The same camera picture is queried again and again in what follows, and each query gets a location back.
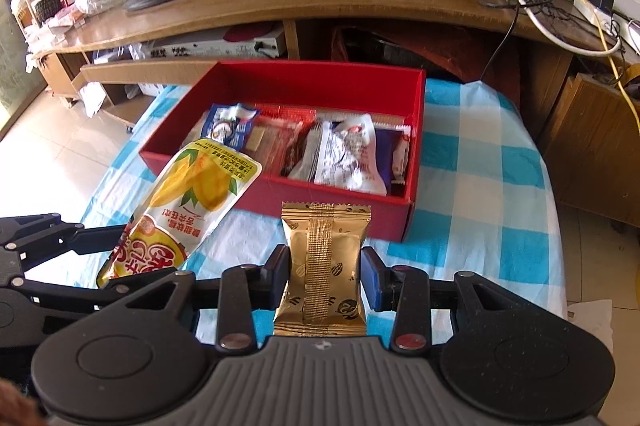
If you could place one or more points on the silver set-top box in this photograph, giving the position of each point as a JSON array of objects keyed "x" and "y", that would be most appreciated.
[{"x": 210, "y": 45}]

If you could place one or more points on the crumpled clear plastic bag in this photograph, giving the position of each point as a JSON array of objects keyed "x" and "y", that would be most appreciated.
[{"x": 137, "y": 51}]

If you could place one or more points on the dark red bag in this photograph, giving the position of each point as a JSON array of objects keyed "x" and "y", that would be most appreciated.
[{"x": 425, "y": 50}]

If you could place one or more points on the white power strip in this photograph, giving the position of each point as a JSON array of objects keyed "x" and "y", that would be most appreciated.
[{"x": 595, "y": 18}]

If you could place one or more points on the red cardboard box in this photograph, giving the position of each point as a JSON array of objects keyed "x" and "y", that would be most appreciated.
[{"x": 340, "y": 216}]

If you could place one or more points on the purple foil snack packet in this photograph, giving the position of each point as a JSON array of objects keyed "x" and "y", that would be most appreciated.
[{"x": 384, "y": 155}]

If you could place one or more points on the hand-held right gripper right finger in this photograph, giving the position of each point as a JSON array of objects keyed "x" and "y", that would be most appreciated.
[{"x": 372, "y": 281}]

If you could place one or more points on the gold foil snack packet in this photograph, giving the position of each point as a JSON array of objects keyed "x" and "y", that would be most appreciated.
[{"x": 325, "y": 266}]

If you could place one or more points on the blue white checkered tablecloth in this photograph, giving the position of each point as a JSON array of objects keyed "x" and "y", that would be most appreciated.
[{"x": 475, "y": 186}]

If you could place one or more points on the white paper sheet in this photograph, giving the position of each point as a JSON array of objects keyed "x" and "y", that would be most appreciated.
[{"x": 590, "y": 321}]

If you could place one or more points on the dark red round paddle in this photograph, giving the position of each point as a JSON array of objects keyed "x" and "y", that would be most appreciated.
[{"x": 250, "y": 33}]

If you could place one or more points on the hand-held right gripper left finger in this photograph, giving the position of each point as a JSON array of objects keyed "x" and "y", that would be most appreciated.
[{"x": 280, "y": 278}]

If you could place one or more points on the yellow mango snack pouch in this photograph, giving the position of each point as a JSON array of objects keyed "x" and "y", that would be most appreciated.
[{"x": 200, "y": 186}]

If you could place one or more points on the brown cardboard box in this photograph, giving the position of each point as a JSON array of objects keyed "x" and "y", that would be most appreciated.
[{"x": 590, "y": 145}]

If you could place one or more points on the clear red snack packet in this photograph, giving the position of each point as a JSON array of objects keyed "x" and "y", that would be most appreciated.
[{"x": 280, "y": 140}]

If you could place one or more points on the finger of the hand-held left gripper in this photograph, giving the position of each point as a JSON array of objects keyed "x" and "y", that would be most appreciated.
[
  {"x": 75, "y": 295},
  {"x": 95, "y": 238}
]

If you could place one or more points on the white red-print snack packet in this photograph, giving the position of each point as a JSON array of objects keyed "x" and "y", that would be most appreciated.
[{"x": 345, "y": 155}]

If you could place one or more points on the blue snack packet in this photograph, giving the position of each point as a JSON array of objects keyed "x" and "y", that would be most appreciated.
[{"x": 235, "y": 125}]

